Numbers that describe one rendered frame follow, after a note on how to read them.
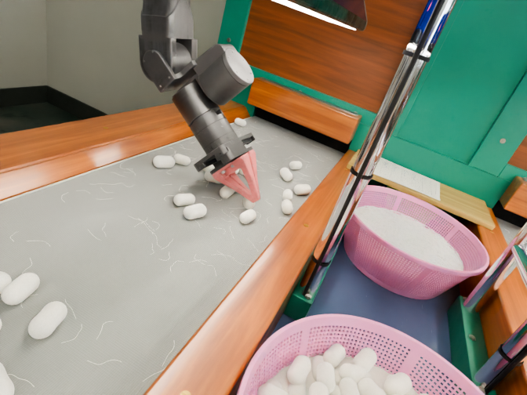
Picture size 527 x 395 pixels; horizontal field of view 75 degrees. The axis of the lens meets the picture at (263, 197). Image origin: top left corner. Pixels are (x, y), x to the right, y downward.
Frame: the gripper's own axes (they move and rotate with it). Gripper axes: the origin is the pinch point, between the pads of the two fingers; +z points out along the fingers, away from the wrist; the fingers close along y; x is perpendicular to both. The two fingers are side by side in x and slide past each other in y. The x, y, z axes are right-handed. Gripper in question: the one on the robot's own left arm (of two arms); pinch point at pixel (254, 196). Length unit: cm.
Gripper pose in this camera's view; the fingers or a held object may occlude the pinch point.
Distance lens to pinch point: 55.7
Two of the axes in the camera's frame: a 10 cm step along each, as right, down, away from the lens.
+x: -7.5, 4.2, 5.1
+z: 5.3, 8.5, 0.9
